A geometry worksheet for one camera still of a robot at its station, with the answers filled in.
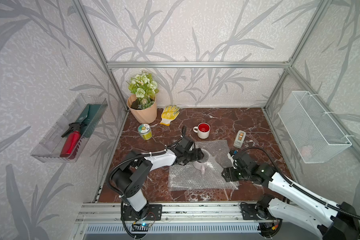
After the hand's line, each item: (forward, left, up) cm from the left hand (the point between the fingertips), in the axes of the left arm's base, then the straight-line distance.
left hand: (200, 157), depth 89 cm
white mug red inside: (+21, -3, 0) cm, 21 cm away
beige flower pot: (+28, +37, +5) cm, 47 cm away
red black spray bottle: (-5, +56, +30) cm, 64 cm away
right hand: (-10, -13, +3) cm, 17 cm away
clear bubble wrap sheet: (-11, +9, -4) cm, 14 cm away
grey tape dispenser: (+14, -27, -1) cm, 30 cm away
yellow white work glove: (+38, +22, -4) cm, 44 cm away
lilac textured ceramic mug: (-6, 0, +3) cm, 7 cm away
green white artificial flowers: (+37, +36, +21) cm, 56 cm away
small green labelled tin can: (+17, +36, +3) cm, 40 cm away
